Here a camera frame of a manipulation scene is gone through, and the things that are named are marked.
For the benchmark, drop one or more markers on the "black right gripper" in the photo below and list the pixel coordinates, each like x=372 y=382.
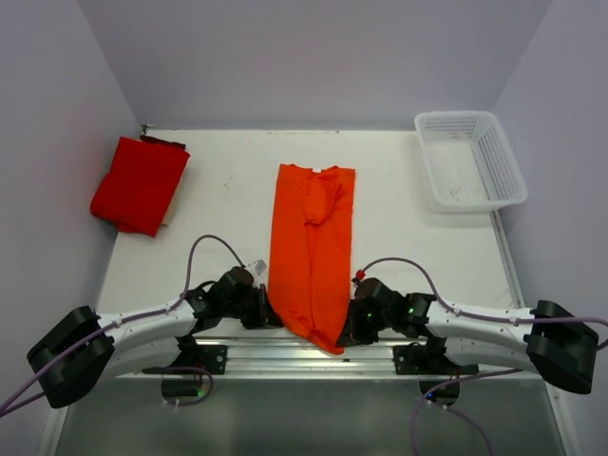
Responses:
x=352 y=334

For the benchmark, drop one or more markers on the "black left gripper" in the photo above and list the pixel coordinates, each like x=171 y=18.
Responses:
x=264 y=314

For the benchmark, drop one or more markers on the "orange t shirt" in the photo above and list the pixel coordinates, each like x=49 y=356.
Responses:
x=309 y=283

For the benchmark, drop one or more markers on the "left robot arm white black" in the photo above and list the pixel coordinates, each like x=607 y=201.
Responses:
x=85 y=348

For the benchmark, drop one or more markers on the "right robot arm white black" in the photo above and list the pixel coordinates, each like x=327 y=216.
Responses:
x=446 y=338

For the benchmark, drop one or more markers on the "folded red t shirt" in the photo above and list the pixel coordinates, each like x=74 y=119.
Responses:
x=136 y=192

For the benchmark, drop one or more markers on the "white plastic basket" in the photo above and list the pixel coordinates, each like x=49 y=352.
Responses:
x=470 y=165

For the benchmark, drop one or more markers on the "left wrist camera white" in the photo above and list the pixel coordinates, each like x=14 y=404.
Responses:
x=257 y=267

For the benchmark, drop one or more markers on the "aluminium mounting rail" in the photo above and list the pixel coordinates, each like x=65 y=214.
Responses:
x=284 y=357

